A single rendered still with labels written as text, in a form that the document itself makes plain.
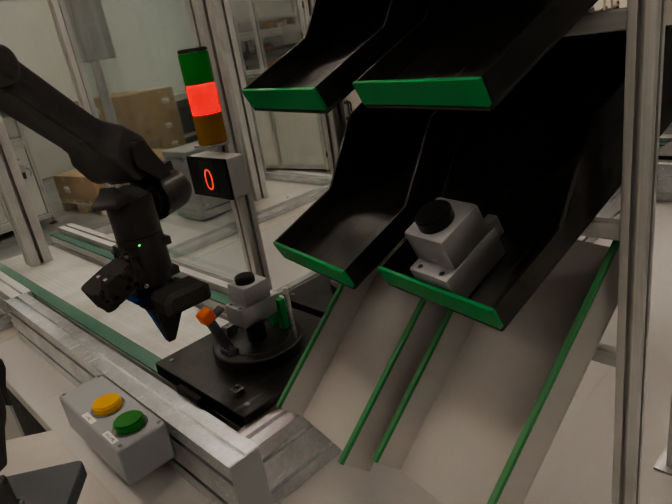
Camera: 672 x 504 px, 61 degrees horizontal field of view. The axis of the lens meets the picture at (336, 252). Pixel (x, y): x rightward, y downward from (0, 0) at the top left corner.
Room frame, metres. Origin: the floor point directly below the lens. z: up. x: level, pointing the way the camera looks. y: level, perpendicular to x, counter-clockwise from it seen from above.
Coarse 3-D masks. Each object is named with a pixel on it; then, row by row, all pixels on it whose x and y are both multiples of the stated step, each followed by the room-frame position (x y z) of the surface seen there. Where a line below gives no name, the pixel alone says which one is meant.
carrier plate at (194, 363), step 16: (304, 320) 0.85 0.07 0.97; (208, 336) 0.85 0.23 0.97; (304, 336) 0.79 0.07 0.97; (176, 352) 0.81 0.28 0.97; (192, 352) 0.80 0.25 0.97; (208, 352) 0.79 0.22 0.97; (160, 368) 0.77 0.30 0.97; (176, 368) 0.76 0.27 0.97; (192, 368) 0.75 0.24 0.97; (208, 368) 0.74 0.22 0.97; (288, 368) 0.71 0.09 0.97; (176, 384) 0.74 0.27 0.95; (192, 384) 0.71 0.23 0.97; (208, 384) 0.70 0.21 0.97; (224, 384) 0.69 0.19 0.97; (240, 384) 0.69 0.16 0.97; (256, 384) 0.68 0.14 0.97; (272, 384) 0.67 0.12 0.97; (208, 400) 0.67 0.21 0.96; (224, 400) 0.65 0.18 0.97; (240, 400) 0.65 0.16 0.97; (256, 400) 0.64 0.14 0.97; (272, 400) 0.64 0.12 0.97; (240, 416) 0.61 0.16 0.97; (256, 416) 0.62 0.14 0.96
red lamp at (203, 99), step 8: (192, 88) 0.97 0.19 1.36; (200, 88) 0.97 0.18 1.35; (208, 88) 0.98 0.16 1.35; (192, 96) 0.98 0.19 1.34; (200, 96) 0.97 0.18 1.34; (208, 96) 0.98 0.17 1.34; (216, 96) 0.99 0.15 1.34; (192, 104) 0.98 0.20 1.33; (200, 104) 0.97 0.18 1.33; (208, 104) 0.98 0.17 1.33; (216, 104) 0.99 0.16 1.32; (192, 112) 0.98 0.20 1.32; (200, 112) 0.97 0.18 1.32; (208, 112) 0.97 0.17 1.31; (216, 112) 0.98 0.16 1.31
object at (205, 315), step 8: (200, 312) 0.73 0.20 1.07; (208, 312) 0.72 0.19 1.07; (216, 312) 0.73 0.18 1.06; (200, 320) 0.72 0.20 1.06; (208, 320) 0.72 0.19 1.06; (208, 328) 0.73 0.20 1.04; (216, 328) 0.73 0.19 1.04; (216, 336) 0.73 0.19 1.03; (224, 336) 0.73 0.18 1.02; (224, 344) 0.73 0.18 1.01; (232, 344) 0.74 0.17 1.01
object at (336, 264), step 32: (352, 128) 0.64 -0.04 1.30; (384, 128) 0.66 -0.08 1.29; (416, 128) 0.68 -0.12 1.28; (448, 128) 0.54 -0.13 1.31; (352, 160) 0.64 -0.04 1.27; (384, 160) 0.65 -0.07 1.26; (416, 160) 0.62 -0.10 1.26; (448, 160) 0.54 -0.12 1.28; (352, 192) 0.63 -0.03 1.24; (384, 192) 0.59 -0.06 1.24; (416, 192) 0.52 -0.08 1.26; (320, 224) 0.60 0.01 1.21; (352, 224) 0.57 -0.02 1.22; (384, 224) 0.54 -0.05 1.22; (288, 256) 0.56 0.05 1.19; (320, 256) 0.54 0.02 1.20; (352, 256) 0.52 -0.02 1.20; (384, 256) 0.49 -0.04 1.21; (352, 288) 0.47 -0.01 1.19
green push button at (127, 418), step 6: (126, 414) 0.66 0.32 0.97; (132, 414) 0.65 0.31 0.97; (138, 414) 0.65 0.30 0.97; (114, 420) 0.65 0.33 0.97; (120, 420) 0.64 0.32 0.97; (126, 420) 0.64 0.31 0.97; (132, 420) 0.64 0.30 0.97; (138, 420) 0.64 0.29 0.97; (144, 420) 0.65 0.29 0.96; (114, 426) 0.64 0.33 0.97; (120, 426) 0.63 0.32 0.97; (126, 426) 0.63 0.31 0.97; (132, 426) 0.63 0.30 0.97; (138, 426) 0.63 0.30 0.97; (120, 432) 0.63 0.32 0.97; (126, 432) 0.63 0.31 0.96
